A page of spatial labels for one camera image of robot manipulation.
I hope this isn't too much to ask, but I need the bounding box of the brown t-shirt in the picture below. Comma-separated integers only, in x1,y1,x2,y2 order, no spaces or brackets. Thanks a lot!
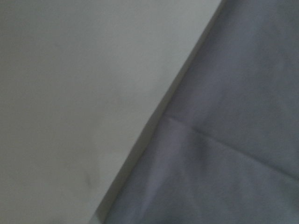
105,0,299,224

